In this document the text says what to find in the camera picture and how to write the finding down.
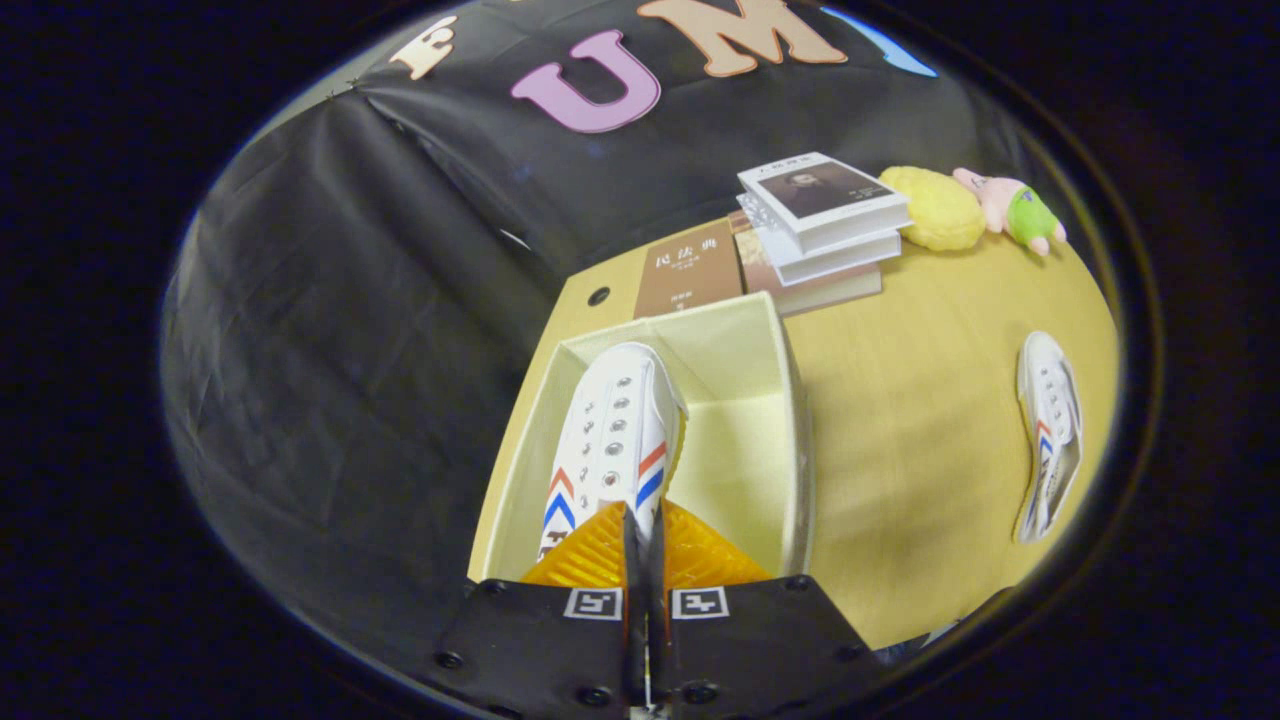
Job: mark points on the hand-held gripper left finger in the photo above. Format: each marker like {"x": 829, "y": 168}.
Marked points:
{"x": 630, "y": 600}

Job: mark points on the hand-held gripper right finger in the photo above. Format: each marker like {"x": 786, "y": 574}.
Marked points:
{"x": 658, "y": 600}

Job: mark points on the grey fabric storage box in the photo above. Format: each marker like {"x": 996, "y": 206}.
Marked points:
{"x": 740, "y": 460}

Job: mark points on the white striped canvas shoe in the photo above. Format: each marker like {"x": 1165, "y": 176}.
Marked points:
{"x": 610, "y": 430}
{"x": 1050, "y": 420}

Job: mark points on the brown cover book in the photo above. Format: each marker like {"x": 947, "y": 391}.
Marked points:
{"x": 690, "y": 270}

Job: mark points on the thick white book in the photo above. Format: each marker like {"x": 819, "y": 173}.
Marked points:
{"x": 840, "y": 258}

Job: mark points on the black backdrop cloth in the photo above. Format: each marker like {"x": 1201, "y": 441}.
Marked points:
{"x": 350, "y": 300}

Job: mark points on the white book with portrait cover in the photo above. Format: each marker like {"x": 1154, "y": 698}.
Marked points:
{"x": 820, "y": 190}

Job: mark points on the yellow plush toy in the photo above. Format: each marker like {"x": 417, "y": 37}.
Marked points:
{"x": 935, "y": 210}

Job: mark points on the pink and green plush toy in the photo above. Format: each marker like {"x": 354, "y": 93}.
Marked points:
{"x": 1025, "y": 215}

